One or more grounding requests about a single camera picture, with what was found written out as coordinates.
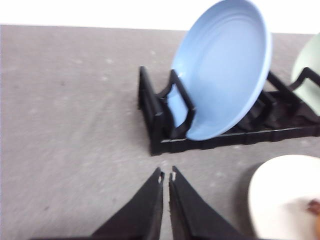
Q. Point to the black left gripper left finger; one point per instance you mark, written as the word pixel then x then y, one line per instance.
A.
pixel 141 218

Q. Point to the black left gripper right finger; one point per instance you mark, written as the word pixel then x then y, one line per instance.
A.
pixel 191 217

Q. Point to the white plate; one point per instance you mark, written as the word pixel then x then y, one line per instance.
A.
pixel 280 192

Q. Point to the blue plate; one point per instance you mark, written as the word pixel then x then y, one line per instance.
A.
pixel 222 65

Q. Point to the light green plate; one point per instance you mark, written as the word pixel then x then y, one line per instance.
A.
pixel 308 57

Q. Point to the black plastic dish rack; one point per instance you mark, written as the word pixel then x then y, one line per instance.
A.
pixel 279 113

